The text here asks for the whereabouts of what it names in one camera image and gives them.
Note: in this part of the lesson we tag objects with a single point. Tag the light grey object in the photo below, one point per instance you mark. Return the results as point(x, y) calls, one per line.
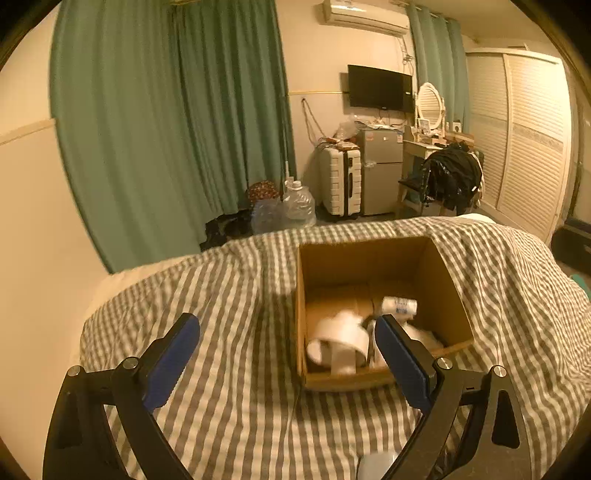
point(376, 467)

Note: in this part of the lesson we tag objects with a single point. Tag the chair with black clothes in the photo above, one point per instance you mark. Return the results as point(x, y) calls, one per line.
point(450, 177)

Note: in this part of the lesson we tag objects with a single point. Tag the white paper roll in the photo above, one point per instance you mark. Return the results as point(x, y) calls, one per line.
point(339, 339)

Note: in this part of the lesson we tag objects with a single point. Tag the red patterned bag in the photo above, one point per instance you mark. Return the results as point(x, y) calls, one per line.
point(263, 190)

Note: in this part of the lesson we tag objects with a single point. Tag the white oval mirror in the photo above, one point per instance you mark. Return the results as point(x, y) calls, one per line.
point(431, 105)

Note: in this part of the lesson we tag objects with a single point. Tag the black wall television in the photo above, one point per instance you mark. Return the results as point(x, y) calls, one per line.
point(379, 87)

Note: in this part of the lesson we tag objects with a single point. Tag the white suitcase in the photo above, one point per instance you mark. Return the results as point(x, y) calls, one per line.
point(340, 181)

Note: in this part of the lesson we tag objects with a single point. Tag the brown cardboard box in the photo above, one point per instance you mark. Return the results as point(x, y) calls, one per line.
point(406, 277)

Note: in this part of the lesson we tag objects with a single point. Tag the narrow green curtain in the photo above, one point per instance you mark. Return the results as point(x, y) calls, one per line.
point(441, 60)

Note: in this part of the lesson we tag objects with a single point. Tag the large clear water jug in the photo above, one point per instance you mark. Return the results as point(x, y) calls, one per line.
point(267, 216)
point(299, 205)

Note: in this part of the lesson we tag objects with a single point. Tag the wide green curtain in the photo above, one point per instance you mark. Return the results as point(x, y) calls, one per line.
point(152, 120)

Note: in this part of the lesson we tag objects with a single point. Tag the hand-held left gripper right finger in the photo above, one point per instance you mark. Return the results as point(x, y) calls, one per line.
point(402, 364)

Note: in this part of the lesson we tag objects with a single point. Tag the grey checkered blanket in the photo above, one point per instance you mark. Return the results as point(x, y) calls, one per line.
point(240, 323)

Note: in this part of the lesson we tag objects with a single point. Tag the white louvered wardrobe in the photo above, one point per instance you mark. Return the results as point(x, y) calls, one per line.
point(521, 134)

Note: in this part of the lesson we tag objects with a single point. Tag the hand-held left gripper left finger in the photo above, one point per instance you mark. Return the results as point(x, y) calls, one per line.
point(171, 355)

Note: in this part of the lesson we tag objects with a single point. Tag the small white bottle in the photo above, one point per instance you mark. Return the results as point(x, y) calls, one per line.
point(400, 305)

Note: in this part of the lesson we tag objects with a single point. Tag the white air conditioner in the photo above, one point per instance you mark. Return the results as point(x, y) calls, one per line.
point(364, 14)

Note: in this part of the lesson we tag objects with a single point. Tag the black bag on floor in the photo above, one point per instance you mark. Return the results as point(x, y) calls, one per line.
point(227, 228)

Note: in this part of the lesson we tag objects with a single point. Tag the grey mini fridge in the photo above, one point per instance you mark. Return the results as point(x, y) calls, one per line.
point(382, 170)

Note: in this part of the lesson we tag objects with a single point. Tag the white dressing table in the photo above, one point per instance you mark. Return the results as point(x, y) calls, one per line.
point(418, 157)

